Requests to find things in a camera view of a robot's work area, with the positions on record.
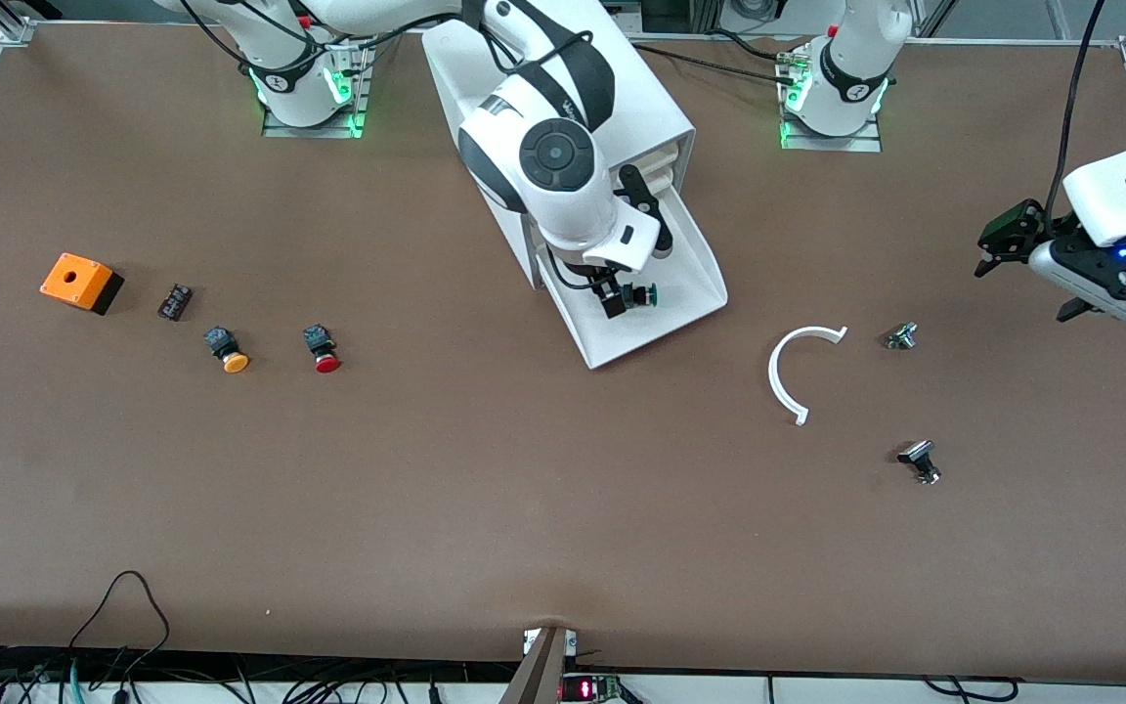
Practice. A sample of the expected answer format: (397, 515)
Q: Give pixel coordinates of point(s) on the green push button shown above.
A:
(643, 294)

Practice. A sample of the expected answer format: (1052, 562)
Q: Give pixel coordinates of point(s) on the white plastic drawer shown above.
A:
(666, 179)
(666, 154)
(661, 323)

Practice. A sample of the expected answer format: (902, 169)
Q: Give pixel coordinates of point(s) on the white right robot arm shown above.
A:
(563, 156)

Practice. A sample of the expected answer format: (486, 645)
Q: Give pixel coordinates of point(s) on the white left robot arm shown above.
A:
(851, 68)

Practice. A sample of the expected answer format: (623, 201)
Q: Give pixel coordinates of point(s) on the white drawer cabinet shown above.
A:
(661, 108)

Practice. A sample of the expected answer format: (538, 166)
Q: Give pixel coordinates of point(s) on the red push button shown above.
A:
(324, 357)

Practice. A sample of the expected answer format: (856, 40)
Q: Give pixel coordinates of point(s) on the yellow push button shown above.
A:
(231, 357)

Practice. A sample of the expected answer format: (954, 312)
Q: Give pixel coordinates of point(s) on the white curved plastic arc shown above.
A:
(773, 376)

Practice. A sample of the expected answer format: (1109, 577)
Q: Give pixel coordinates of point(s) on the metal table clamp bar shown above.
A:
(539, 675)

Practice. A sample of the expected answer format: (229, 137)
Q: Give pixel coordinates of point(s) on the device with red display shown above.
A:
(587, 688)

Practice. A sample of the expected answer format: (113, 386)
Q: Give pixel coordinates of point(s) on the small black terminal block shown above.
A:
(175, 302)

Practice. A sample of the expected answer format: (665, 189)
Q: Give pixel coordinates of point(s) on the orange box with black base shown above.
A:
(74, 279)

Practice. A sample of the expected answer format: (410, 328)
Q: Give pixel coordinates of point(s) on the small metal switch part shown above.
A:
(901, 336)

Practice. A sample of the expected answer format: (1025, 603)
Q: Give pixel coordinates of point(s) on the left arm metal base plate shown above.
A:
(866, 142)

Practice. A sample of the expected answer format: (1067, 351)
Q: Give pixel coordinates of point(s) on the black selector switch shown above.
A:
(920, 460)

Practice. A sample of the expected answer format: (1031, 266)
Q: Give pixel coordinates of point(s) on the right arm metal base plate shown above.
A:
(358, 108)

